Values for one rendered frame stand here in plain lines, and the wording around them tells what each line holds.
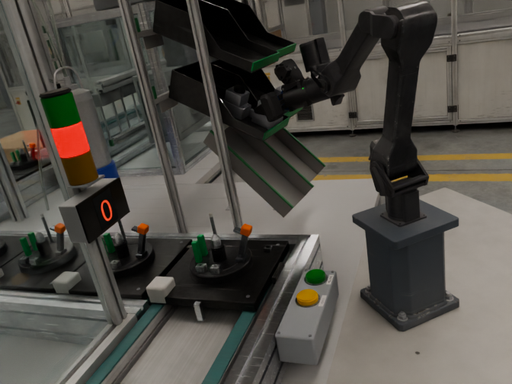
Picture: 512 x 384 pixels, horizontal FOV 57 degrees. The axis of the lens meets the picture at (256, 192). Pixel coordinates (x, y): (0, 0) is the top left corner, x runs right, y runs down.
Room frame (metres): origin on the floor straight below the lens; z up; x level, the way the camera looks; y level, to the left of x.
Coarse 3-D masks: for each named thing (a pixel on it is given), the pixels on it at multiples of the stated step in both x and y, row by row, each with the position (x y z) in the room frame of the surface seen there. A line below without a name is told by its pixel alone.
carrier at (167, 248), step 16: (112, 240) 1.16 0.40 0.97; (128, 240) 1.14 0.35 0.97; (160, 240) 1.10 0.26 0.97; (176, 240) 1.09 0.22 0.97; (112, 256) 1.02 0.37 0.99; (128, 256) 1.01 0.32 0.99; (144, 256) 0.99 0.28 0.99; (160, 256) 1.02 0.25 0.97; (176, 256) 1.00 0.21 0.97; (128, 272) 0.95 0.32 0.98; (144, 272) 0.95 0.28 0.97; (160, 272) 0.94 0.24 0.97; (128, 288) 0.90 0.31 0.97; (144, 288) 0.88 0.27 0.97
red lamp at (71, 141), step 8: (64, 128) 0.76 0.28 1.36; (72, 128) 0.77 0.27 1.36; (80, 128) 0.78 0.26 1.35; (56, 136) 0.77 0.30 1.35; (64, 136) 0.76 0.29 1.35; (72, 136) 0.77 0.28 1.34; (80, 136) 0.78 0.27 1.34; (56, 144) 0.77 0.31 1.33; (64, 144) 0.76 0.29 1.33; (72, 144) 0.77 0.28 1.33; (80, 144) 0.77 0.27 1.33; (64, 152) 0.76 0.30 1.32; (72, 152) 0.76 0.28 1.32; (80, 152) 0.77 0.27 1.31
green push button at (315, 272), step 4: (308, 272) 0.83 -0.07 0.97; (312, 272) 0.82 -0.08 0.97; (316, 272) 0.82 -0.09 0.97; (320, 272) 0.82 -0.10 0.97; (324, 272) 0.82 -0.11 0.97; (308, 276) 0.81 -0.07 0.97; (312, 276) 0.81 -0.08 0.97; (316, 276) 0.81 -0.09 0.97; (320, 276) 0.80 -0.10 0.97; (324, 276) 0.81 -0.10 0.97; (308, 280) 0.81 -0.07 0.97; (312, 280) 0.80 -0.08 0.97; (316, 280) 0.80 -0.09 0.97; (320, 280) 0.80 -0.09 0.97
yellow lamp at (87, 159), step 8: (88, 152) 0.78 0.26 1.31; (64, 160) 0.77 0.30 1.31; (72, 160) 0.76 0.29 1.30; (80, 160) 0.77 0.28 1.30; (88, 160) 0.78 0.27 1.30; (64, 168) 0.77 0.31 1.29; (72, 168) 0.76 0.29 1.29; (80, 168) 0.76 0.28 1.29; (88, 168) 0.77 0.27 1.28; (96, 168) 0.80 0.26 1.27; (72, 176) 0.76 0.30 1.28; (80, 176) 0.76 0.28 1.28; (88, 176) 0.77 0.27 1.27; (96, 176) 0.78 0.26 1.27; (72, 184) 0.77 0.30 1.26; (80, 184) 0.76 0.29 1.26
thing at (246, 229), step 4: (244, 224) 0.89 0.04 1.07; (236, 228) 0.90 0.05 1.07; (240, 228) 0.90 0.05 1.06; (244, 228) 0.88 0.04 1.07; (248, 228) 0.88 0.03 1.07; (236, 232) 0.89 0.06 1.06; (240, 232) 0.88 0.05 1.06; (244, 232) 0.88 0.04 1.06; (248, 232) 0.87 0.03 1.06; (244, 236) 0.88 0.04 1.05; (244, 240) 0.88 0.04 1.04; (240, 244) 0.89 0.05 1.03; (244, 244) 0.88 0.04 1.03; (240, 248) 0.89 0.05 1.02; (244, 248) 0.88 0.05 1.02; (240, 252) 0.89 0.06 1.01; (244, 252) 0.89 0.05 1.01; (240, 256) 0.89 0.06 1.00
